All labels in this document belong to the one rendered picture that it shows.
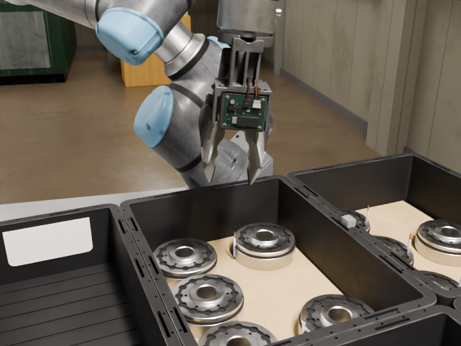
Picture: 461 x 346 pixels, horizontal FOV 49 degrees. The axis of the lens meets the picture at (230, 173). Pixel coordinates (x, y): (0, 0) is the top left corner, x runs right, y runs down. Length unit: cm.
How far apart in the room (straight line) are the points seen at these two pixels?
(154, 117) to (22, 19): 494
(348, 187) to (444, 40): 242
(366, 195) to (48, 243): 60
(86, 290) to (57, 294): 4
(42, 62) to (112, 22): 530
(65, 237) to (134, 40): 34
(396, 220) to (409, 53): 257
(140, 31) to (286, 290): 43
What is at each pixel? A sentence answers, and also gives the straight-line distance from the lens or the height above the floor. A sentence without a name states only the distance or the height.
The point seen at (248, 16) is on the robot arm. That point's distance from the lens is 63.
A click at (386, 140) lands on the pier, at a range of 364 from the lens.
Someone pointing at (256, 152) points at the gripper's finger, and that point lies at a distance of 70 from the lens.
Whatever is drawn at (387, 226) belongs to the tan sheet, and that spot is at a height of 83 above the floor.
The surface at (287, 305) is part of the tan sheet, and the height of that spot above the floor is 83.
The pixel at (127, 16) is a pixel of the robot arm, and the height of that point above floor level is 123.
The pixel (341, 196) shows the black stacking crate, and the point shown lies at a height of 87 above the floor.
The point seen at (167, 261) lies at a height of 86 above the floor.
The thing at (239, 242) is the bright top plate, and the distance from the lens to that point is 83.
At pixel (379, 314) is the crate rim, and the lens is 60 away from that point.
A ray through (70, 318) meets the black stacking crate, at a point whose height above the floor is 83.
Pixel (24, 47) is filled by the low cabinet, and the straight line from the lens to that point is 593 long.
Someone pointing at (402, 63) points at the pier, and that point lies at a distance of 351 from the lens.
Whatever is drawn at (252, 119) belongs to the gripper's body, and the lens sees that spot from 63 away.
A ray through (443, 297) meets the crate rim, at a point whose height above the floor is 93.
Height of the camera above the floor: 129
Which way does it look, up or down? 23 degrees down
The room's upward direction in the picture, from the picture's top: straight up
